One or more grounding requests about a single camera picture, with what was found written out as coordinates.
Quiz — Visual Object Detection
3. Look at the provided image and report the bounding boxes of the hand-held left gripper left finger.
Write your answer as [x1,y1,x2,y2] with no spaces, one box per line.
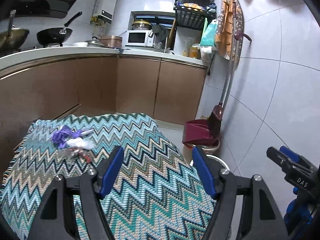
[27,146,125,240]

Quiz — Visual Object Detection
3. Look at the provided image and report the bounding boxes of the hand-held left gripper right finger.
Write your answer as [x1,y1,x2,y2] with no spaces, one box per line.
[192,146,286,240]

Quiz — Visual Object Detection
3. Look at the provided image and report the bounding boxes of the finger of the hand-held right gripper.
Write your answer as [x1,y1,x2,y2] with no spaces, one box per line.
[279,145,311,171]
[266,147,295,181]

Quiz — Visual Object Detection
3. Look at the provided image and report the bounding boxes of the white trash bin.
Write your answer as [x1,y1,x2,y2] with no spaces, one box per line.
[189,153,229,173]

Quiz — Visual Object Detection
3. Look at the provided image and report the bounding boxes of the clear plastic wrapper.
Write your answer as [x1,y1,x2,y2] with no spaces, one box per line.
[56,148,92,162]

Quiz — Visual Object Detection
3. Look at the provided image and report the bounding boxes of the person's right hand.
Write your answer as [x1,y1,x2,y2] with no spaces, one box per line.
[284,197,313,233]

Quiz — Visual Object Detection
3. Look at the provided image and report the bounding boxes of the zigzag knitted blanket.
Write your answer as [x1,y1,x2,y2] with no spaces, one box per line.
[0,114,218,240]

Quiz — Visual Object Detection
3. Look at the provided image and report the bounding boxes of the maroon dustpan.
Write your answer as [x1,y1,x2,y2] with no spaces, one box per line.
[183,31,253,146]

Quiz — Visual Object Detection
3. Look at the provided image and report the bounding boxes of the white translucent plastic bag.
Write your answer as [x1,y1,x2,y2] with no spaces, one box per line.
[66,128,96,151]

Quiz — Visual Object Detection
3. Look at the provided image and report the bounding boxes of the maroon broom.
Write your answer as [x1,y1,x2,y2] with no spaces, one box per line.
[208,1,241,140]

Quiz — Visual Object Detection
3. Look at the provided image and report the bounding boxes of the purple plastic bag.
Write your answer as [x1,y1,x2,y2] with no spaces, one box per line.
[51,125,83,146]

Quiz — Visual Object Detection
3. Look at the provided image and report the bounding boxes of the brown kitchen base cabinet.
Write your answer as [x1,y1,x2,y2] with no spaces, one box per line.
[0,54,209,155]

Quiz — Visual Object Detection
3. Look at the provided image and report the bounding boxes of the orange bottle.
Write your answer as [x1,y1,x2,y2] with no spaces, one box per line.
[182,45,201,59]

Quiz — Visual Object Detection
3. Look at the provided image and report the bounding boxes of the brown rice cooker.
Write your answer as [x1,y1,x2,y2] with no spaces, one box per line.
[99,35,123,49]

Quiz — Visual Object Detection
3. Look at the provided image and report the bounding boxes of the glass pot lid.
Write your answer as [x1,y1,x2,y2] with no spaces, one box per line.
[85,36,106,48]

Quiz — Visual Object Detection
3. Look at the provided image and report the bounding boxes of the white microwave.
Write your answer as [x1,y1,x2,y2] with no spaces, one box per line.
[125,30,154,48]

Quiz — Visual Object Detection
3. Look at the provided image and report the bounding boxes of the orange patterned apron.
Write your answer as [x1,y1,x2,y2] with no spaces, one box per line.
[214,0,244,61]

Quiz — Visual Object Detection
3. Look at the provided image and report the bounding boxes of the teal bag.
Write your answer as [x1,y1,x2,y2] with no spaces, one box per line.
[200,19,218,47]

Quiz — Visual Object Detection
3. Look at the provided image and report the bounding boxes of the wooden cutting board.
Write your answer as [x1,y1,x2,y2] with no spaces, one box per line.
[168,18,177,51]

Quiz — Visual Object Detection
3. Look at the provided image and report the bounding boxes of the black kettle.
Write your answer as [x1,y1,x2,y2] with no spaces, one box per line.
[152,24,169,50]

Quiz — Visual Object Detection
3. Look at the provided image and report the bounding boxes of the lidded golden pot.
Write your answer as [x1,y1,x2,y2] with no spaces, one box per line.
[131,19,152,31]

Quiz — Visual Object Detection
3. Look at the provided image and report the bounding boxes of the black wok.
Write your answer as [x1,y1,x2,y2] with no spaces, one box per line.
[36,11,83,47]

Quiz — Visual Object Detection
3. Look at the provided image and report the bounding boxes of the black dish rack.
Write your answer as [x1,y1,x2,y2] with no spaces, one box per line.
[174,0,222,30]

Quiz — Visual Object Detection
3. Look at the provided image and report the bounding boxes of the kitchen window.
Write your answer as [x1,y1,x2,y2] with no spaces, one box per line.
[130,10,177,32]

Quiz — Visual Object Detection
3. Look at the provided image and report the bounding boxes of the white water heater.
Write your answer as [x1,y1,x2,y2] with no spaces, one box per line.
[93,0,118,22]

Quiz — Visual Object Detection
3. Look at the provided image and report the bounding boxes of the golden wok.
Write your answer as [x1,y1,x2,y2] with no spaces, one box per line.
[0,9,30,51]

